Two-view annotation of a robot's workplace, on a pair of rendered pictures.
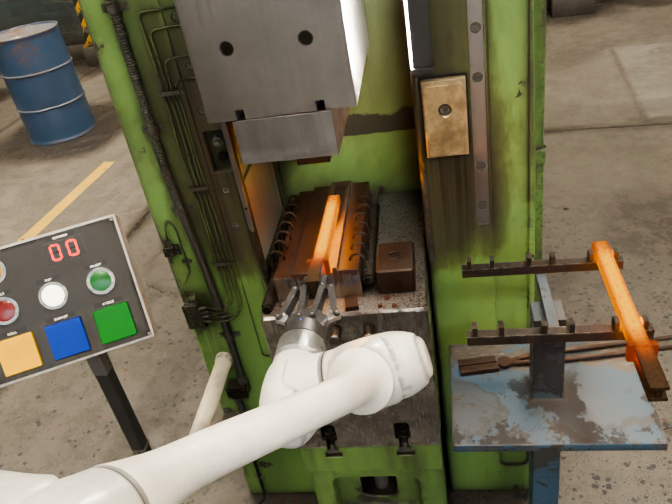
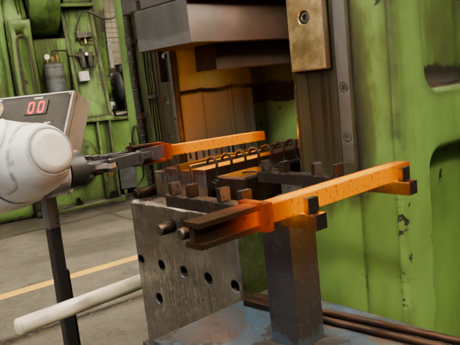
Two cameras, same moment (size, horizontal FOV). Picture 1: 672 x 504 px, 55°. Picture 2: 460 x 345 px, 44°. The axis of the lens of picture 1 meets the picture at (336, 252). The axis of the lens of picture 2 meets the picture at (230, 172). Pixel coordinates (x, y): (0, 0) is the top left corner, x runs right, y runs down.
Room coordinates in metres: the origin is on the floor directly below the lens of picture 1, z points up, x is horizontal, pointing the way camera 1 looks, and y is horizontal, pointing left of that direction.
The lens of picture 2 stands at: (0.20, -0.83, 1.18)
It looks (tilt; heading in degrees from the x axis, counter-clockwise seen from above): 9 degrees down; 37
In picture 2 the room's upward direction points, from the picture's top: 6 degrees counter-clockwise
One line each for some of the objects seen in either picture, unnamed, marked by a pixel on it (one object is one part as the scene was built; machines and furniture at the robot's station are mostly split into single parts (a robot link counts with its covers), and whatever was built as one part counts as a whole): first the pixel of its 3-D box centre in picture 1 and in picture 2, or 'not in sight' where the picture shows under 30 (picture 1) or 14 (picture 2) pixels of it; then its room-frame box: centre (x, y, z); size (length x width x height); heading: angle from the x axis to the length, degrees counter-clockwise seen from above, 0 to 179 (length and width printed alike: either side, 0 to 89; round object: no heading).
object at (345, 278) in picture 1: (327, 235); (242, 166); (1.41, 0.01, 0.96); 0.42 x 0.20 x 0.09; 168
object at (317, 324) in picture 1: (306, 327); (83, 167); (0.95, 0.08, 1.04); 0.09 x 0.08 x 0.07; 168
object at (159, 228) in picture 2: (335, 335); (165, 228); (1.11, 0.04, 0.87); 0.04 x 0.03 x 0.03; 168
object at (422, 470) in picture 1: (382, 425); not in sight; (1.40, -0.04, 0.23); 0.55 x 0.37 x 0.47; 168
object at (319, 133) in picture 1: (301, 100); (228, 25); (1.41, 0.01, 1.32); 0.42 x 0.20 x 0.10; 168
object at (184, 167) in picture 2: (334, 222); (248, 153); (1.40, -0.01, 0.99); 0.42 x 0.05 x 0.01; 168
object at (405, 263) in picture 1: (396, 266); (250, 186); (1.22, -0.13, 0.95); 0.12 x 0.08 x 0.06; 168
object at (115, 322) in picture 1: (115, 322); not in sight; (1.13, 0.49, 1.01); 0.07 x 0.05 x 0.07; 103
